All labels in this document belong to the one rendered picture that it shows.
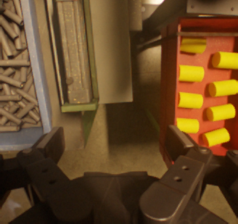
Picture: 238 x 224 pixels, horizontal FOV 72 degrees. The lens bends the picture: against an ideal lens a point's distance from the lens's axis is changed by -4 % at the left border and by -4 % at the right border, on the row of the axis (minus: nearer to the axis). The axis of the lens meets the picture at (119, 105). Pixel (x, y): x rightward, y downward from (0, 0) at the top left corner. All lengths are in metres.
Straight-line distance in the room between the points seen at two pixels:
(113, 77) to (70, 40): 0.13
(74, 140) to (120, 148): 1.13
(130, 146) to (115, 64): 1.27
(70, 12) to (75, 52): 0.07
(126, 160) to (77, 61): 1.43
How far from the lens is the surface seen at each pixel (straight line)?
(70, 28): 0.35
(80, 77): 0.35
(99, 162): 1.70
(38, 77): 0.39
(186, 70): 0.78
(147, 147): 1.65
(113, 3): 0.42
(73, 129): 0.51
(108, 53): 0.41
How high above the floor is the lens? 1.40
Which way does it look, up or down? 74 degrees down
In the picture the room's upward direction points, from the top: 175 degrees clockwise
